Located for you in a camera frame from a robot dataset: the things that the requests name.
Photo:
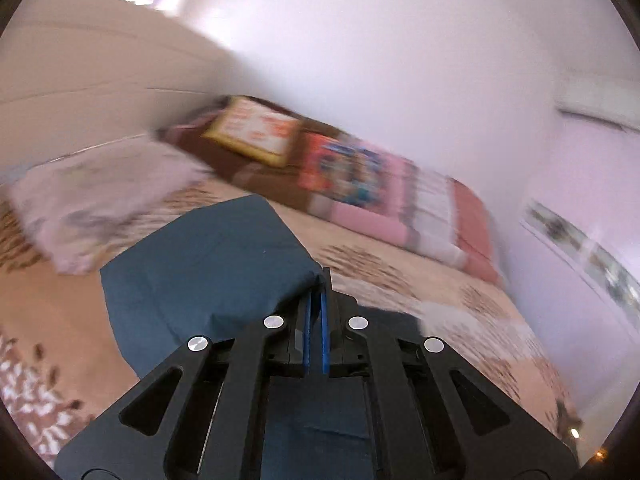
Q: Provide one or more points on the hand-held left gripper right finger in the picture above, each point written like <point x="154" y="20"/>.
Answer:
<point x="325" y="332"/>

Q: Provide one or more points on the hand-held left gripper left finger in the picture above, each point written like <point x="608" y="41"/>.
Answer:
<point x="306" y="336"/>

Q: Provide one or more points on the teal quilted jacket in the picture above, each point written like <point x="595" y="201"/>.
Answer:
<point x="210" y="265"/>

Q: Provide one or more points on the colourful cartoon print cushion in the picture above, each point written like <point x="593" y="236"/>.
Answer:
<point x="345" y="167"/>

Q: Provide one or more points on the brown folded blanket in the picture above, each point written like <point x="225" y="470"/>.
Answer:
<point x="235" y="175"/>

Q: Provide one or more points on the salmon folded blanket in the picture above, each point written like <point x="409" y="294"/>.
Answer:
<point x="475" y="230"/>

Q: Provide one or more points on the yellow bordered cushion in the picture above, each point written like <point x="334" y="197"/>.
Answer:
<point x="252" y="132"/>

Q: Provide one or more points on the leaf patterned bed blanket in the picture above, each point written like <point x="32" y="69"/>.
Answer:
<point x="60" y="320"/>

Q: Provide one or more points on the lilac floral pillow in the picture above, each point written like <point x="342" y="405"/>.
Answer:
<point x="95" y="200"/>

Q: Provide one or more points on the white air conditioner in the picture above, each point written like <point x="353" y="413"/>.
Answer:
<point x="600" y="100"/>

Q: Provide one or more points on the decorated framed wall panel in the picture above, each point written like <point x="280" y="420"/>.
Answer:
<point x="585" y="252"/>

